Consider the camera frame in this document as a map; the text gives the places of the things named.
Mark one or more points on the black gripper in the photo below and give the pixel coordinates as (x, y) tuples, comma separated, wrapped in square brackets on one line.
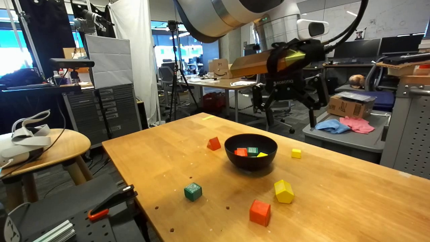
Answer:
[(290, 79)]

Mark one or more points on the small yellow cube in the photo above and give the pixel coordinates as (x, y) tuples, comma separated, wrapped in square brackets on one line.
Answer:
[(295, 153), (262, 155)]

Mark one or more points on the large red block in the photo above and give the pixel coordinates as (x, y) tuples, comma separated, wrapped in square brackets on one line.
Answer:
[(240, 152)]

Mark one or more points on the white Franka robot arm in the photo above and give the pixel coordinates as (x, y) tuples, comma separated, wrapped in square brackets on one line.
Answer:
[(215, 18)]

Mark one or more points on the black bowl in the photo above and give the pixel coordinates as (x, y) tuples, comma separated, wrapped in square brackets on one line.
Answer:
[(250, 163)]

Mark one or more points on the red house-shaped block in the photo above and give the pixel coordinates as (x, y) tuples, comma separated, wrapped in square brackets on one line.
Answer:
[(213, 144)]

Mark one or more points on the yellow house-shaped block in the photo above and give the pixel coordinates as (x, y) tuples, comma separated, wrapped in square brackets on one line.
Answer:
[(283, 191)]

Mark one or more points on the blue cloth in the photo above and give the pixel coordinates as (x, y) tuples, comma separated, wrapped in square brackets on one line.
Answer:
[(332, 126)]

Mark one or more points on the brown cardboard box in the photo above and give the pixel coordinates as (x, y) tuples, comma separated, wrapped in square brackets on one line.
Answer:
[(350, 108)]

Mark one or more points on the gray flat packet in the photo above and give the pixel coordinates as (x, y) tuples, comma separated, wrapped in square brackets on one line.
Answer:
[(356, 96)]

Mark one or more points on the brown round object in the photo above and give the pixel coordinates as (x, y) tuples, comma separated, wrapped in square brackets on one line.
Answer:
[(356, 79)]

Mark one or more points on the pink cloth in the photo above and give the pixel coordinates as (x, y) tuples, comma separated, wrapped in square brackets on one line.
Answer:
[(356, 124)]

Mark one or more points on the gray storage bin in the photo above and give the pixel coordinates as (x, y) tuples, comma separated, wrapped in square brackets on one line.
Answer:
[(349, 141)]

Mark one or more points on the light wooden desk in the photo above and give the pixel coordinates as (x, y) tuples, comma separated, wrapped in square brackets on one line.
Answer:
[(215, 83)]

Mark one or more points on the cardboard box with smile logo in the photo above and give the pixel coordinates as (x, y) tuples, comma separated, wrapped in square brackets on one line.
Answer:
[(219, 67)]

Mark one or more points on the black computer monitor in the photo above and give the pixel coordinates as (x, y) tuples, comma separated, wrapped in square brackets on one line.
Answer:
[(356, 50), (400, 44)]

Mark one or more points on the black office chair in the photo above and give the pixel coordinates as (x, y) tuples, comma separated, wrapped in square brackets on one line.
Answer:
[(370, 75)]

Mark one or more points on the blue plastic tote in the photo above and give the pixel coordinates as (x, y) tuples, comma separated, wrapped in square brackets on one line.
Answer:
[(380, 100)]

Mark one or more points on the small dog figure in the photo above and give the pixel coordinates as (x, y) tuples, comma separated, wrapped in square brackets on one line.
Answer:
[(360, 34)]

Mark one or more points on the large orange cube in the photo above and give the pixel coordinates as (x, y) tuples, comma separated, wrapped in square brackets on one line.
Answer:
[(259, 213)]

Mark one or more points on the gray metal drawer cabinet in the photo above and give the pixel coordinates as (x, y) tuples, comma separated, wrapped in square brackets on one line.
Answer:
[(409, 135)]

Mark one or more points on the black tripod stand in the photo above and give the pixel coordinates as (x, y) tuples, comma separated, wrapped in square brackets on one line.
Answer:
[(173, 27)]

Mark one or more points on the white curtain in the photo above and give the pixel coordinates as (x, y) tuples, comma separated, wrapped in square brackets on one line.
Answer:
[(134, 54)]

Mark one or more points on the dark gray drawer cabinet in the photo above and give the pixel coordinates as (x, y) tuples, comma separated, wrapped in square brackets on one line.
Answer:
[(111, 108)]

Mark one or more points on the gray panel board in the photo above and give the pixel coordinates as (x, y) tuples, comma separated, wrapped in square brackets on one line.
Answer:
[(107, 61)]

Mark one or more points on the round wooden side table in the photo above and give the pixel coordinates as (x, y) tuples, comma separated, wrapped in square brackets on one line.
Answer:
[(57, 145)]

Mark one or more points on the aluminium extrusion bar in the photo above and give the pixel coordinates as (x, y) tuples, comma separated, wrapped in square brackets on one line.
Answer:
[(55, 230)]

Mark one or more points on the white VR headset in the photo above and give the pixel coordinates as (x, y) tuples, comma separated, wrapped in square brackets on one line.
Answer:
[(21, 143)]

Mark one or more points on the black stereo camera bar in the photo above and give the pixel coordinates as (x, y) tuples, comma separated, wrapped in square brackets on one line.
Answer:
[(71, 62)]

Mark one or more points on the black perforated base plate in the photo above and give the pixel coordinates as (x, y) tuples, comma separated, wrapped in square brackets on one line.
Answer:
[(57, 206)]

